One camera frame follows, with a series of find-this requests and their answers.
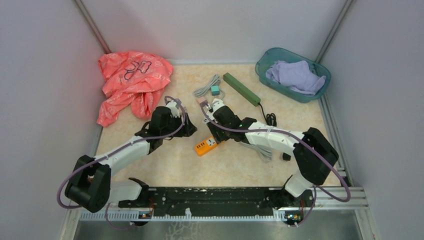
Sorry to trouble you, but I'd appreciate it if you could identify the teal plug adapter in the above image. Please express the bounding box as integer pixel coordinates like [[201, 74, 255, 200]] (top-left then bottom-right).
[[210, 85, 221, 96]]

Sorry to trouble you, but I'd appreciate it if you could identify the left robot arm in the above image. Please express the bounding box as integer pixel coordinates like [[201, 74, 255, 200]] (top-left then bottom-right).
[[61, 106, 198, 213]]

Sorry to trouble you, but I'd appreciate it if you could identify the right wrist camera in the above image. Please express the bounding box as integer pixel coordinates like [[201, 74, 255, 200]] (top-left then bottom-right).
[[208, 98, 225, 113]]

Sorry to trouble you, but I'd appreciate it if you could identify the orange power strip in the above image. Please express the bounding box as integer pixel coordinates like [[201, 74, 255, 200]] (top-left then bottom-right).
[[194, 135, 219, 157]]

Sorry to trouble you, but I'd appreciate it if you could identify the white power strip with USB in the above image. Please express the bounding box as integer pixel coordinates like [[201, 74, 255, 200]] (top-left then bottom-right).
[[201, 105, 215, 124]]

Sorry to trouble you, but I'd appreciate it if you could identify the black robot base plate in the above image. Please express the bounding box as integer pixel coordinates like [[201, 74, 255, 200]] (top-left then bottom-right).
[[118, 187, 314, 217]]

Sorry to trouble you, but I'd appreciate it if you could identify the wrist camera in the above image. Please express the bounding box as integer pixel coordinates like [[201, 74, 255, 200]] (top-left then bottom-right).
[[165, 100, 181, 118], [208, 98, 225, 113]]

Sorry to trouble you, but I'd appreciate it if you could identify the pink patterned cloth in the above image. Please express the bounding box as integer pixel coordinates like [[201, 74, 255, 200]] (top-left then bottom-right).
[[96, 51, 174, 128]]

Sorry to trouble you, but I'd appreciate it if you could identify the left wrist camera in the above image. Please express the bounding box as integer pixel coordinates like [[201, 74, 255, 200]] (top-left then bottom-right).
[[165, 100, 181, 118]]

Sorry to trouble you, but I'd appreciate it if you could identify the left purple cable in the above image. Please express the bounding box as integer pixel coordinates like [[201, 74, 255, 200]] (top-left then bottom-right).
[[56, 95, 187, 231]]

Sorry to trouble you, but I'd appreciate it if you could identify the green power strip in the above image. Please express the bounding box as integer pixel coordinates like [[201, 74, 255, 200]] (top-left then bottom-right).
[[223, 72, 261, 107]]

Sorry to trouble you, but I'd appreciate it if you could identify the lavender cloth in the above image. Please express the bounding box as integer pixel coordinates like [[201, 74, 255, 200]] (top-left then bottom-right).
[[265, 60, 327, 96]]

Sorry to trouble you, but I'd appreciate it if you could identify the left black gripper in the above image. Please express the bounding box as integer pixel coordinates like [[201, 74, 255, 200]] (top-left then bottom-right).
[[161, 112, 197, 138]]

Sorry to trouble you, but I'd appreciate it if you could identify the grey coiled cable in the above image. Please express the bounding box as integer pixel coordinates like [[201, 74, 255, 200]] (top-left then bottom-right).
[[193, 74, 222, 98]]

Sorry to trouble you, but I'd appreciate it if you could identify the teal plastic basket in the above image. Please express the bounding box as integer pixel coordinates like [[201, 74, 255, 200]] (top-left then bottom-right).
[[255, 47, 332, 103]]

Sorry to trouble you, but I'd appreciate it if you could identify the aluminium front rail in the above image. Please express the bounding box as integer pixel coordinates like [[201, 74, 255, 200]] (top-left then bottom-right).
[[80, 187, 369, 224]]

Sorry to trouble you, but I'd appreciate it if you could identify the grey cable behind green strip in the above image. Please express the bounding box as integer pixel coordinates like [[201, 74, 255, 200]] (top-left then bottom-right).
[[239, 140, 274, 163]]

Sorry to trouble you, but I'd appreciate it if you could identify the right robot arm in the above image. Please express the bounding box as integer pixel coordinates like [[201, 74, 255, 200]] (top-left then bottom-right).
[[201, 102, 342, 206]]

